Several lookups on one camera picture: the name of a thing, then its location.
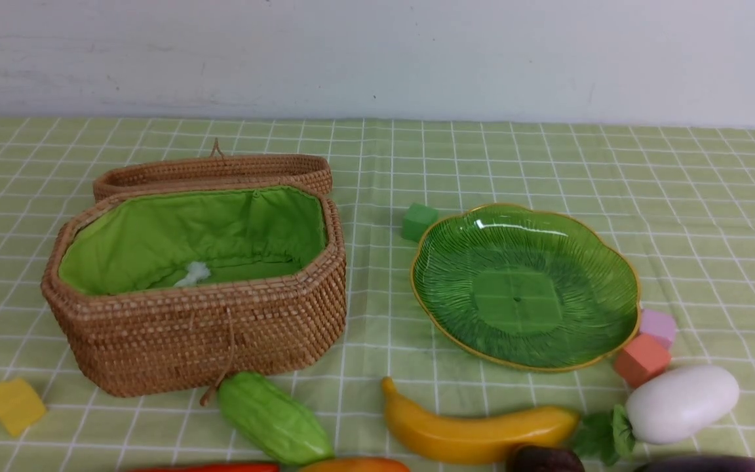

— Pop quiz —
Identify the red carrot with leaves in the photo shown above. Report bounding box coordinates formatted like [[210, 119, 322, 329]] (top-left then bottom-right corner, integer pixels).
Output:
[[134, 462, 281, 472]]

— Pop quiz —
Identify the yellow banana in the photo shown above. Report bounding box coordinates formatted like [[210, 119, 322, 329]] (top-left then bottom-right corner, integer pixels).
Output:
[[381, 376, 581, 464]]

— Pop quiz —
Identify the orange mango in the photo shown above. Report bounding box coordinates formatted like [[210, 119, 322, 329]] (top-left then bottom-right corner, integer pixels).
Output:
[[298, 456, 410, 472]]

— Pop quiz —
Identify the purple eggplant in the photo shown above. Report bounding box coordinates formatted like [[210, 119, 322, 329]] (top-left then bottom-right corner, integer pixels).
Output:
[[633, 455, 755, 472]]

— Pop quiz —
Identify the white radish with leaves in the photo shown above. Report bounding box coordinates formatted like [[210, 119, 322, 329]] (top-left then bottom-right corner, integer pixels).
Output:
[[570, 364, 742, 466]]

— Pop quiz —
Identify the woven rattan basket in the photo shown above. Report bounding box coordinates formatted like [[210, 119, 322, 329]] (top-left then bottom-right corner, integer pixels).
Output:
[[40, 180, 347, 397]]

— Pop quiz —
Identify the green foam cube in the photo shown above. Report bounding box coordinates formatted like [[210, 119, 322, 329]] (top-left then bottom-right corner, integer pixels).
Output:
[[400, 203, 438, 243]]

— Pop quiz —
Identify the green glass leaf plate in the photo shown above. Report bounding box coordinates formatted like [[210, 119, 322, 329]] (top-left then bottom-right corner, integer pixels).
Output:
[[410, 203, 642, 372]]

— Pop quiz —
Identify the woven rattan basket lid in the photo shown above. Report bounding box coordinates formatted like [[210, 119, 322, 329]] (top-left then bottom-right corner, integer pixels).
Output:
[[92, 141, 334, 201]]

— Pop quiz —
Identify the pink foam cube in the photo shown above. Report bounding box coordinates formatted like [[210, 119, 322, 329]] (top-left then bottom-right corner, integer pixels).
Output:
[[639, 309, 678, 350]]

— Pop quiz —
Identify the dark purple mangosteen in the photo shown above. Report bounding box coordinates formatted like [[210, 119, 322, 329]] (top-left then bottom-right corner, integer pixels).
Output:
[[505, 444, 585, 472]]

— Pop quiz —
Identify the green bitter gourd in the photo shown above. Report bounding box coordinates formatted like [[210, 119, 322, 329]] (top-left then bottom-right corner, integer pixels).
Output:
[[218, 372, 335, 466]]

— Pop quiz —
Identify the orange foam cube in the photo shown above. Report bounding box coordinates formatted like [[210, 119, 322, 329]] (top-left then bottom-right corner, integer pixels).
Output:
[[613, 334, 672, 389]]

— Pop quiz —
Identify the yellow foam cube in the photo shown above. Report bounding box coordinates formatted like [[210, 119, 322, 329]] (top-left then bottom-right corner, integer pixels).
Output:
[[0, 378, 47, 437]]

